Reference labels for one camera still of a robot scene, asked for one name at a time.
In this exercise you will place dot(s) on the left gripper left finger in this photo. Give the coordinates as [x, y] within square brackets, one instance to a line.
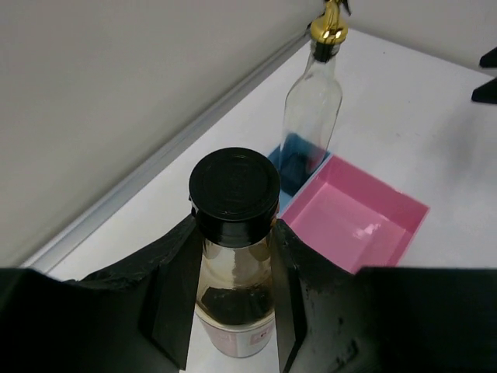
[135, 315]

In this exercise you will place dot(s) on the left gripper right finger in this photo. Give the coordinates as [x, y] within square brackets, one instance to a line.
[381, 319]

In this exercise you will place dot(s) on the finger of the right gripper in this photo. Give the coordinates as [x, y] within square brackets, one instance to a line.
[489, 60]
[486, 93]

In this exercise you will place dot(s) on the black cap sauce bottle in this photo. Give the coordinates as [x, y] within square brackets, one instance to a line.
[234, 194]

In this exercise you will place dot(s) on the gold spout glass bottle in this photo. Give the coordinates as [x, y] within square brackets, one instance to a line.
[313, 102]

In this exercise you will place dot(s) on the pink plastic bin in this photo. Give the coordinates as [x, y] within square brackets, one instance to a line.
[352, 218]

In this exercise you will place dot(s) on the blue plastic bin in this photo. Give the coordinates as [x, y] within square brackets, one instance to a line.
[301, 159]

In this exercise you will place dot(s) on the aluminium frame rail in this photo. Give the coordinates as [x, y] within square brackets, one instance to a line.
[67, 240]

